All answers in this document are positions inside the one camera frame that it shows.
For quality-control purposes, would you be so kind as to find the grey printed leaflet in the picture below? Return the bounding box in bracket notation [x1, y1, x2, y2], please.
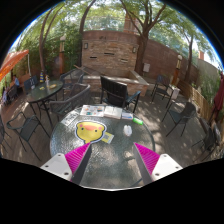
[61, 111, 79, 126]

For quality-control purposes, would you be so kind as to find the black mesh chair near table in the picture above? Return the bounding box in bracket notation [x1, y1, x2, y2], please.
[49, 83, 90, 118]

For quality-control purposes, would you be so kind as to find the round glass patio table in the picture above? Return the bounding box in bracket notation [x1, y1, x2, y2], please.
[50, 115, 155, 190]

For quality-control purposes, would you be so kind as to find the white computer mouse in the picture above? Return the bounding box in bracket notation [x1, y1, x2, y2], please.
[123, 125, 132, 136]

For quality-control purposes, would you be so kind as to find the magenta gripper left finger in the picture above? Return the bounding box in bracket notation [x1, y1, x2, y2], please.
[65, 143, 92, 185]

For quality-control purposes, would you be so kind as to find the colourful picture booklet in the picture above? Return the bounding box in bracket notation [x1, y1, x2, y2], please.
[80, 105, 105, 117]

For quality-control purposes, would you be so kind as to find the black chair right far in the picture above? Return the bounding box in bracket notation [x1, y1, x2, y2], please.
[151, 74, 173, 103]

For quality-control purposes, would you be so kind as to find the open white book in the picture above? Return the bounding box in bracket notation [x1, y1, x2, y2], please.
[104, 106, 122, 119]

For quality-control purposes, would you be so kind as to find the orange patio umbrella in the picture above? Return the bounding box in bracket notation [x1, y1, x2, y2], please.
[0, 49, 29, 81]

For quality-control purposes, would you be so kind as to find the black chair by wall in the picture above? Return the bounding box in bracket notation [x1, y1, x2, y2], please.
[60, 69, 84, 90]

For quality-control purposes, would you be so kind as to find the small white card box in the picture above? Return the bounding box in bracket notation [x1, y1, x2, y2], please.
[122, 112, 133, 120]

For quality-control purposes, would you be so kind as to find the black chair right near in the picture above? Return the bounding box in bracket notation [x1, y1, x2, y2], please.
[164, 101, 196, 135]

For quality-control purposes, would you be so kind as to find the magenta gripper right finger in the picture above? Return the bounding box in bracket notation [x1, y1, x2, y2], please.
[133, 143, 160, 185]

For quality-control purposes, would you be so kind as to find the green marker pen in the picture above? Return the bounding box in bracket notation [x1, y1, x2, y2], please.
[133, 118, 143, 125]

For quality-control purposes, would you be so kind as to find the black chair far left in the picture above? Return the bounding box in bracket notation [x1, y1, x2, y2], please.
[6, 112, 49, 160]

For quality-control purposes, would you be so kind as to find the black slatted patio chair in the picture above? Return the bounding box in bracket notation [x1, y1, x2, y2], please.
[100, 76, 140, 110]

